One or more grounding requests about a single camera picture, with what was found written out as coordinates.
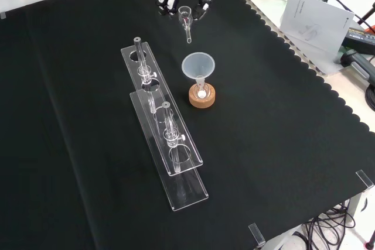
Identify clear glass weighing funnel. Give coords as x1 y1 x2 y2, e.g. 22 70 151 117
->
178 5 195 44

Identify translucent plastic funnel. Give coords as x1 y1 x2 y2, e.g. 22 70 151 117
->
181 52 216 87

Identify small glass round-bottom flask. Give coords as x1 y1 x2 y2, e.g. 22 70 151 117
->
193 76 209 100

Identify clear acrylic funnel stand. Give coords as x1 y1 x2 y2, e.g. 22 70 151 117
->
120 36 209 212

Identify white paper booklet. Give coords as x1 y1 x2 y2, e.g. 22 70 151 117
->
279 0 356 55

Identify black bench cloth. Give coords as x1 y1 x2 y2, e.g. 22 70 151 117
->
0 0 375 250

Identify black power adapter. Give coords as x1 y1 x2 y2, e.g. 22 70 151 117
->
343 26 375 55

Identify black tripod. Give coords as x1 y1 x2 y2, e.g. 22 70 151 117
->
355 0 375 33

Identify clear cloth clip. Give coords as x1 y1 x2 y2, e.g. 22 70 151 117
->
248 222 266 246
355 169 375 190

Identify grey table leg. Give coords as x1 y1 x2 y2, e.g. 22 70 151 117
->
347 193 367 219

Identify cork ring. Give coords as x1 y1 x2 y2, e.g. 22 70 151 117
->
188 83 217 109

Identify black cable bundle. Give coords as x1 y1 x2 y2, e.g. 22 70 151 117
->
301 199 357 248

